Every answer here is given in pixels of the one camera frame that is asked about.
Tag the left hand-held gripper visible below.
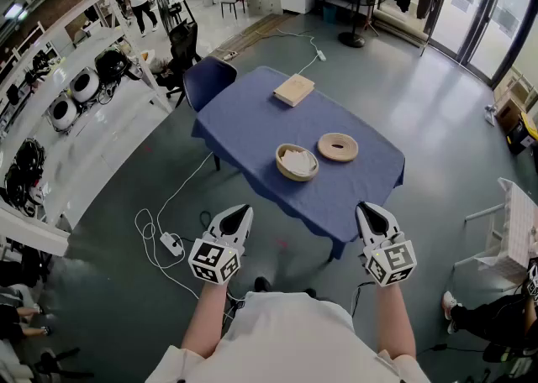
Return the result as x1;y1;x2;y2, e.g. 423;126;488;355
187;203;255;286

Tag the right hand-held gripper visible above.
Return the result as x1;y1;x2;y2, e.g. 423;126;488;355
356;202;418;288

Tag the white cloth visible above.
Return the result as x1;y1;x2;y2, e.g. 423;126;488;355
280;148;317;177

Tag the person's right forearm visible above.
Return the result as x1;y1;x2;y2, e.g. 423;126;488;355
373;283;417;359

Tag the person's left forearm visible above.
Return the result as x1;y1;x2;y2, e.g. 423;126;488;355
181;280;230;359

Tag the woven oval basket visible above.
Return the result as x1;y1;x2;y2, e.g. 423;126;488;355
275;143;320;183

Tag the woven round lid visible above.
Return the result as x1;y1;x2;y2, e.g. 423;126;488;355
317;132;360;163

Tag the table with blue cloth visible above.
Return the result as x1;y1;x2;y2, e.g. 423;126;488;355
191;65;406;263

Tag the person's white shirt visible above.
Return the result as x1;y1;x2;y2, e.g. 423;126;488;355
145;291;432;383

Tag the white side table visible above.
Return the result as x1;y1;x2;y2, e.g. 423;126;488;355
452;176;538;286

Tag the blue chair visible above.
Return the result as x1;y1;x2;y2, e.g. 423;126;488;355
182;55;239;113

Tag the beige book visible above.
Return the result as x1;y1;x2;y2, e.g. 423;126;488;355
272;73;316;108

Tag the black and yellow toolbox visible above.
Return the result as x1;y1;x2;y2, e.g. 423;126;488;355
505;112;538;156

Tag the cardboard box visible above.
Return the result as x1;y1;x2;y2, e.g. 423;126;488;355
494;97;527;134

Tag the black office chair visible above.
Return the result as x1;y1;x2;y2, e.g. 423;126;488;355
151;21;203;109

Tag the white shelf unit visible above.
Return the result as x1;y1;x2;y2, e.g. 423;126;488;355
0;0;174;257

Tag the black helmet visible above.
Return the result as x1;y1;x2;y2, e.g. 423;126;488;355
93;49;132;87

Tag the white round device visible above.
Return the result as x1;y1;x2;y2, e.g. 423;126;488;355
47;92;82;134
69;66;101;104

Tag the black floor fan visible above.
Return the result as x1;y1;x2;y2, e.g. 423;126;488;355
154;0;184;37

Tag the glass door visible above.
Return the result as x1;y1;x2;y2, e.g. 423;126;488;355
427;0;538;85

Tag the bundle of black cables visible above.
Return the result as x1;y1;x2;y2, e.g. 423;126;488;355
3;137;47;218

